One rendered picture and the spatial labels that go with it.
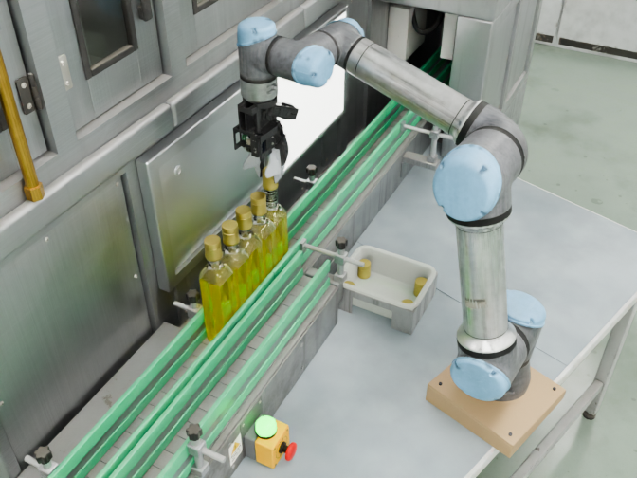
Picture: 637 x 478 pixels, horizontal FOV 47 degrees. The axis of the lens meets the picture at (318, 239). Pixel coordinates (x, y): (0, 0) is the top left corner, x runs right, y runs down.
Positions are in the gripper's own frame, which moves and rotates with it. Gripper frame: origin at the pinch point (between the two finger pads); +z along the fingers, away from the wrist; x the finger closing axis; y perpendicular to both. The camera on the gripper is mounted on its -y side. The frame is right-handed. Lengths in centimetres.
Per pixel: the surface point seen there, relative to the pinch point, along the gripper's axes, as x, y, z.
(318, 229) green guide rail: 2.8, -15.2, 24.6
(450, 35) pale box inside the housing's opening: -3, -100, 5
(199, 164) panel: -11.5, 9.7, -3.5
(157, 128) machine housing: -10.6, 20.9, -18.1
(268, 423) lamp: 24, 35, 33
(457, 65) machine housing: 4, -91, 10
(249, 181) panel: -13.5, -9.2, 12.5
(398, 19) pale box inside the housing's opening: -21, -100, 4
